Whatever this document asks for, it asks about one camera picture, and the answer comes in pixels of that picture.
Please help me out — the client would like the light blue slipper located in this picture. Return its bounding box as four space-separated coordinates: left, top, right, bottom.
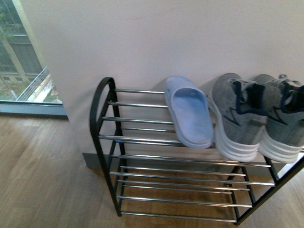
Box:
164 76 213 149

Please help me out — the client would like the grey sneaker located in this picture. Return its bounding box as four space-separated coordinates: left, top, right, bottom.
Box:
208 73 268 162
252 74 304 163

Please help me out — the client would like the black metal shoe rack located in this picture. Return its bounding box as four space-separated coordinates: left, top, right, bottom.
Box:
89 77 304 225

